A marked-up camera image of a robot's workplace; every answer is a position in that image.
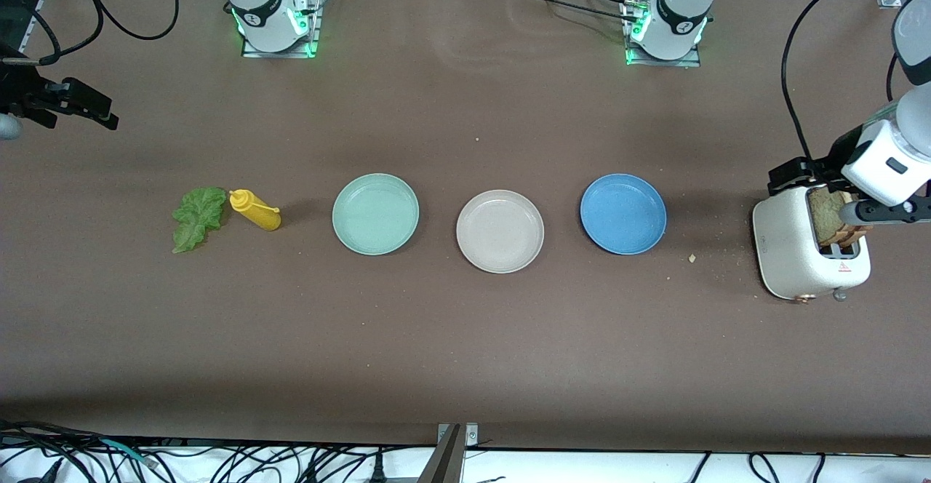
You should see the white toaster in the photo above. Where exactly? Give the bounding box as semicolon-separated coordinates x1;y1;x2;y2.
752;180;872;303

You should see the mint green plate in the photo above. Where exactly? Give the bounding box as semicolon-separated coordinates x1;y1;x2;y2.
332;172;420;256

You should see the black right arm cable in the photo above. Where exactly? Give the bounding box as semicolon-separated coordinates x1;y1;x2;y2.
0;0;180;66

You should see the dark metal bar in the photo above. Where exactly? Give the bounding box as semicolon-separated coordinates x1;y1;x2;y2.
416;425;466;483

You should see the yellow mustard squeeze bottle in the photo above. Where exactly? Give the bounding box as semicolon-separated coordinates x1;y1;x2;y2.
229;189;282;232

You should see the green lettuce leaf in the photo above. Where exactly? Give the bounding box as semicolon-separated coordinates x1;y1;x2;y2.
172;186;228;255

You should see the teal cable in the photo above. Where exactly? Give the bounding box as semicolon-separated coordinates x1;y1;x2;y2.
95;436;159;468

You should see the beige plate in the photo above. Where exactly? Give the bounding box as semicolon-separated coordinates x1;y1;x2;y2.
456;189;545;274

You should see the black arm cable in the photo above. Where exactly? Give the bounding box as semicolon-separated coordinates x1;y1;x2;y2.
0;0;180;66
782;0;919;167

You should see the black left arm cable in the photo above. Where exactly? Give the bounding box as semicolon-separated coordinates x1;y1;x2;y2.
782;0;919;167

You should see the silver metal bracket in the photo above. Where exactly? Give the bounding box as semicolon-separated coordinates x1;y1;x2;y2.
436;423;479;447

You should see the blue plate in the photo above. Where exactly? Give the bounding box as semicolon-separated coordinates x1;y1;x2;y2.
580;173;668;256

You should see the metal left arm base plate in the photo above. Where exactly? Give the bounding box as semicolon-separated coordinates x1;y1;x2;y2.
624;0;703;68

